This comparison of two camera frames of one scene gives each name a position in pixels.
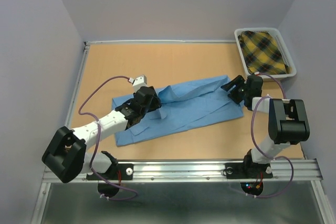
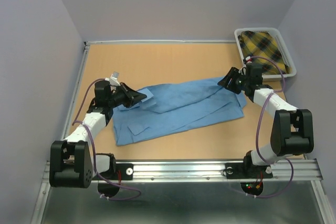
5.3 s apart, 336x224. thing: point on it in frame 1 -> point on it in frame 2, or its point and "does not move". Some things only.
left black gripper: [156, 102] -> [133, 97]
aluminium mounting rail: [212, 170] does not move
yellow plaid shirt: [262, 53] does not move
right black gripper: [237, 80] -> [232, 73]
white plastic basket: [286, 53] does not move
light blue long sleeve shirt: [185, 106] does not move
